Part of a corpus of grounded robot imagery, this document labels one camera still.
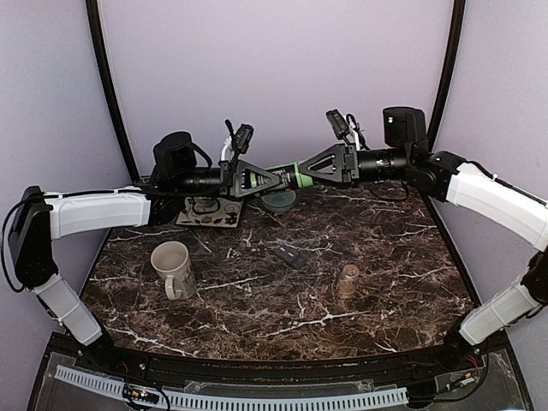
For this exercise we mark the black front rail base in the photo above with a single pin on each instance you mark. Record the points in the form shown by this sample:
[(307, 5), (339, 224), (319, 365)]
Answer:
[(487, 379)]

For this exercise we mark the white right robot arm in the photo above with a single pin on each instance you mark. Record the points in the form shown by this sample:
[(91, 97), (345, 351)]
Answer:
[(452, 179)]

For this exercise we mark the light blue ribbed bowl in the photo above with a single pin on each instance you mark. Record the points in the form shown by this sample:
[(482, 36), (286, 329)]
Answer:
[(279, 202)]

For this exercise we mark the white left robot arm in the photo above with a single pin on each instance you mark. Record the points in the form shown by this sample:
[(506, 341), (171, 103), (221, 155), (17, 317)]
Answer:
[(181, 170)]

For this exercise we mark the clear bottle yellow capsules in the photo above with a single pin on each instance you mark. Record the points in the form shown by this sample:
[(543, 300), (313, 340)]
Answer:
[(347, 281)]

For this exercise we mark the square floral ceramic plate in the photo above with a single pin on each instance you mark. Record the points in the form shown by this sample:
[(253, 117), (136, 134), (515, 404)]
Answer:
[(210, 212)]

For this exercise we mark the beige ceramic mug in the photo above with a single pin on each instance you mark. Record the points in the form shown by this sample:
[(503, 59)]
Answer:
[(171, 261)]

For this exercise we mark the clear weekly pill organizer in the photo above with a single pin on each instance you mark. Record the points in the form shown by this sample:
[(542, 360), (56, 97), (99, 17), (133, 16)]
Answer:
[(291, 256)]

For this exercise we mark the green lid pill bottle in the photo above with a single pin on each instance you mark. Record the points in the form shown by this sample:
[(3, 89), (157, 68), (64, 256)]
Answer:
[(289, 174)]

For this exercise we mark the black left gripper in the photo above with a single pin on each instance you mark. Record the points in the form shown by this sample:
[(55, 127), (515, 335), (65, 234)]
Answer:
[(229, 183)]

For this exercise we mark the white slotted cable duct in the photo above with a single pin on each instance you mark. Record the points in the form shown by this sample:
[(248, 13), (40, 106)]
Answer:
[(210, 396)]

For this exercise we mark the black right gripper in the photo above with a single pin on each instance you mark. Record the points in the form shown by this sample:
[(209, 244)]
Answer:
[(350, 157)]

